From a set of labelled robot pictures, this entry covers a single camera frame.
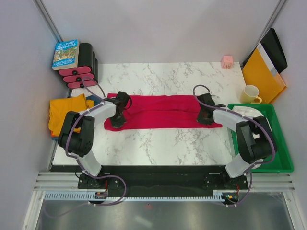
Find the red t-shirt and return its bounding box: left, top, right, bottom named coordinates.
left=104, top=95, right=222, bottom=132

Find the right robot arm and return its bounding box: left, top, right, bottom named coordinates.
left=196, top=93, right=277, bottom=189

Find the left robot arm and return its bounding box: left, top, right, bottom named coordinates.
left=58, top=91, right=132, bottom=188

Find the blue folded t-shirt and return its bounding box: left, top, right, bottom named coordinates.
left=51, top=94, right=101, bottom=140

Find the white crumpled t-shirt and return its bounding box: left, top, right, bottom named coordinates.
left=232, top=105, right=277, bottom=168

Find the black pink drawer organizer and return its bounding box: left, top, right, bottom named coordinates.
left=59, top=43, right=98, bottom=89

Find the yellow mug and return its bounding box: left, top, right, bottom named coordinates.
left=240, top=85, right=262, bottom=104

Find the pink cube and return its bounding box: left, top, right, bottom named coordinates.
left=221, top=55, right=234, bottom=69

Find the yellow folded t-shirt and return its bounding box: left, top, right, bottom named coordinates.
left=47, top=93, right=95, bottom=136

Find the orange folder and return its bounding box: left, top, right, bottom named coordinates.
left=242, top=44, right=287, bottom=104

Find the blue treehouse book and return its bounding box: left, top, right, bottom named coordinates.
left=52, top=39, right=80, bottom=70

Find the orange folded t-shirt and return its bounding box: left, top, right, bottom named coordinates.
left=50, top=128, right=81, bottom=138

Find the green plastic bin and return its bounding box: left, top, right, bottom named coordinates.
left=228, top=103, right=294, bottom=173

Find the black white folder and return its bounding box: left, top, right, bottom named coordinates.
left=242, top=28, right=288, bottom=75

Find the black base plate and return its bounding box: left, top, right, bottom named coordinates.
left=73, top=164, right=249, bottom=192

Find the white slotted cable duct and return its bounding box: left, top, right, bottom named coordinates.
left=44, top=191, right=233, bottom=202

